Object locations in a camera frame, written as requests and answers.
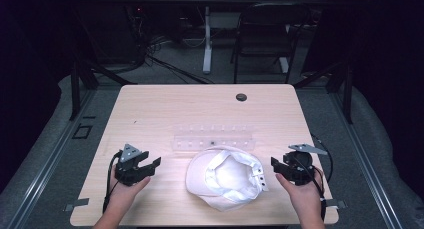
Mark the grey tape strip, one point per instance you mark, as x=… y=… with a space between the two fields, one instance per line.
x=336 y=204
x=77 y=204

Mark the white desk leg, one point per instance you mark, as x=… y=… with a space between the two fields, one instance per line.
x=207 y=42

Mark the dark round table grommet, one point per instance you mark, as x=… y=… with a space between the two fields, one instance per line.
x=241 y=97

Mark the person's left hand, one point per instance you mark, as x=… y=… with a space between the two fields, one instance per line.
x=126 y=193

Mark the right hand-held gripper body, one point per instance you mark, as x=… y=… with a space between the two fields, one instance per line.
x=300 y=167

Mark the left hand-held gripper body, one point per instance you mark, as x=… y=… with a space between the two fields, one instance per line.
x=128 y=170

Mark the white baseball cap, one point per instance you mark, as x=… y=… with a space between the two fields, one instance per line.
x=226 y=177

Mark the person's right hand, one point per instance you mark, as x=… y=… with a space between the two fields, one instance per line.
x=301 y=197

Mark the black metal chair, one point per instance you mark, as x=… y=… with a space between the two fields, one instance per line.
x=266 y=39

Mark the black metal frame stand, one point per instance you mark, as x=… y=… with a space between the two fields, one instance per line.
x=348 y=92
x=76 y=89

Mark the aluminium floor rail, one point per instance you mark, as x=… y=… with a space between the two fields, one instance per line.
x=365 y=162
x=50 y=162

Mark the clear acrylic rack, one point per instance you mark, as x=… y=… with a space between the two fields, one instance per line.
x=213 y=143

